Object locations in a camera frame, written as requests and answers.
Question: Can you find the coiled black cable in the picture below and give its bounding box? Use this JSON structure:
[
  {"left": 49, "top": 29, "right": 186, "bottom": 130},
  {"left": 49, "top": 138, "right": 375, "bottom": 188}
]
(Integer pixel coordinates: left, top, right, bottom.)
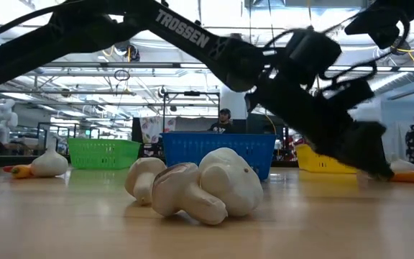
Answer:
[{"left": 114, "top": 69, "right": 132, "bottom": 83}]

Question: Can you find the white garlic bulb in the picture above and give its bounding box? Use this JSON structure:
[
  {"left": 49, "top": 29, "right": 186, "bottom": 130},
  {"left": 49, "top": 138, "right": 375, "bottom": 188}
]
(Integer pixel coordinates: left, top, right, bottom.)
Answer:
[
  {"left": 198, "top": 147, "right": 265, "bottom": 218},
  {"left": 389, "top": 160, "right": 414, "bottom": 173},
  {"left": 29, "top": 142, "right": 70, "bottom": 178}
]

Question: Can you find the yellow plastic basket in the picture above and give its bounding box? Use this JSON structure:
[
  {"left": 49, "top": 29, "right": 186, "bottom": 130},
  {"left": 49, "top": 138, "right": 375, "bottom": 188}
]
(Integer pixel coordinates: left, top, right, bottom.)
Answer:
[{"left": 295, "top": 143, "right": 359, "bottom": 174}]

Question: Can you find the hanging black cable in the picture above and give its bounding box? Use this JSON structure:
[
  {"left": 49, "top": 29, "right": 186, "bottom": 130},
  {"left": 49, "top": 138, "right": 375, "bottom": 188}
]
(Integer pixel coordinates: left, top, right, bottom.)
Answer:
[{"left": 267, "top": 0, "right": 274, "bottom": 32}]

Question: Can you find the white mushroom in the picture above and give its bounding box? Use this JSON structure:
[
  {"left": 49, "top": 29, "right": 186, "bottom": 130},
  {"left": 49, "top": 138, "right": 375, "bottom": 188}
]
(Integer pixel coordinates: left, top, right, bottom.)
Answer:
[{"left": 124, "top": 157, "right": 167, "bottom": 207}]

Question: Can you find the floral patterned cloth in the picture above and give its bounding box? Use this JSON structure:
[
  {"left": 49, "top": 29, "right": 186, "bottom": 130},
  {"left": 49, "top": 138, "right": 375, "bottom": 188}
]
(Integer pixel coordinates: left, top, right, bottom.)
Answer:
[{"left": 139, "top": 117, "right": 176, "bottom": 145}]

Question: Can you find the blue plastic basket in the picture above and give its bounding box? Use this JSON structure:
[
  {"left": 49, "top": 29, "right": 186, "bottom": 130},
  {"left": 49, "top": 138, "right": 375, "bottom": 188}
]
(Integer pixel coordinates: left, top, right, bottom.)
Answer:
[{"left": 159, "top": 133, "right": 277, "bottom": 182}]

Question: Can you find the white humanoid statue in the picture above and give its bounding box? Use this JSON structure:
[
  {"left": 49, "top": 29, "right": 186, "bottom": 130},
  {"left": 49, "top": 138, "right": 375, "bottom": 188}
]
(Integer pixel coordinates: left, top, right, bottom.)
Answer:
[{"left": 0, "top": 99, "right": 19, "bottom": 145}]

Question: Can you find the white mushroom brown-streaked cap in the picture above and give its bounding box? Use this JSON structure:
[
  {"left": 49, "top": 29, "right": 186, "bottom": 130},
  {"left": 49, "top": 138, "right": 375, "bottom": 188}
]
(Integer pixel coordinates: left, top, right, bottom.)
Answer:
[{"left": 151, "top": 162, "right": 229, "bottom": 227}]

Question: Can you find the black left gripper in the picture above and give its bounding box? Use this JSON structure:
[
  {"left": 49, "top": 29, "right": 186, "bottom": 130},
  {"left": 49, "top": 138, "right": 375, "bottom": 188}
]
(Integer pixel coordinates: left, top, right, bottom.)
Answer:
[{"left": 244, "top": 79, "right": 396, "bottom": 181}]

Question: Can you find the orange pepper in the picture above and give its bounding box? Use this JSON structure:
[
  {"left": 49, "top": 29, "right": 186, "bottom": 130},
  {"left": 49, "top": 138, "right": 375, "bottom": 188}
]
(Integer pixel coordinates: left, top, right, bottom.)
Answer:
[{"left": 11, "top": 164, "right": 35, "bottom": 180}]

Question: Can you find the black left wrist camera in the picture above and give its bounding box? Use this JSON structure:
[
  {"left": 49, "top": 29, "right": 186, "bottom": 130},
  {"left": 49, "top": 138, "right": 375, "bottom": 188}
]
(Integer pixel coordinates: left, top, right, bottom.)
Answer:
[{"left": 284, "top": 27, "right": 344, "bottom": 87}]

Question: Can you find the long ceiling light bar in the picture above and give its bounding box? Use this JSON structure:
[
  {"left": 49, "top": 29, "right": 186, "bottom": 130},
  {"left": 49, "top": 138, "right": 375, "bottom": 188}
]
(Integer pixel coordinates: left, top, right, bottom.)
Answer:
[{"left": 45, "top": 63, "right": 414, "bottom": 72}]

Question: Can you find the black ceiling cable reel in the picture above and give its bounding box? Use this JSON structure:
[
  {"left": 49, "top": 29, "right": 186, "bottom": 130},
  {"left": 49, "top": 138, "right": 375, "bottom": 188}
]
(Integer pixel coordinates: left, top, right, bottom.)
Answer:
[
  {"left": 390, "top": 35, "right": 413, "bottom": 57},
  {"left": 113, "top": 40, "right": 132, "bottom": 55}
]

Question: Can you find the white column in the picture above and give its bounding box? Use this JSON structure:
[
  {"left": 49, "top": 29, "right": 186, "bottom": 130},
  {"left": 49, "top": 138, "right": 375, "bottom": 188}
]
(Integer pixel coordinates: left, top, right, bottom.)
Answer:
[{"left": 221, "top": 84, "right": 248, "bottom": 120}]

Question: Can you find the black metal frame stand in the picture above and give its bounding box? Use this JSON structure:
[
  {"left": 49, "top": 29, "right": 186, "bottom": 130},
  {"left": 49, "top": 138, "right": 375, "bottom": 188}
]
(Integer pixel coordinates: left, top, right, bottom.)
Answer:
[{"left": 162, "top": 91, "right": 221, "bottom": 136}]

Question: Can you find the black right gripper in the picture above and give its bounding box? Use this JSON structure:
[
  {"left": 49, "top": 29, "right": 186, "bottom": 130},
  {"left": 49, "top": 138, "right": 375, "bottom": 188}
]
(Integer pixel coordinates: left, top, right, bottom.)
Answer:
[{"left": 344, "top": 0, "right": 414, "bottom": 50}]

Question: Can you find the green plastic basket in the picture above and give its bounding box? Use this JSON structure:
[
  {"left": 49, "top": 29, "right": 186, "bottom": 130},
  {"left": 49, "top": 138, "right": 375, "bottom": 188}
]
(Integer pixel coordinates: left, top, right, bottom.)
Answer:
[{"left": 67, "top": 138, "right": 142, "bottom": 171}]

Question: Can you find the white cloth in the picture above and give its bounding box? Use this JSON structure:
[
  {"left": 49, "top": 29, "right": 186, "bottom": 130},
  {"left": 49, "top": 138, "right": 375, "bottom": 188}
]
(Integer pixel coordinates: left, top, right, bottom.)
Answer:
[{"left": 381, "top": 122, "right": 409, "bottom": 163}]

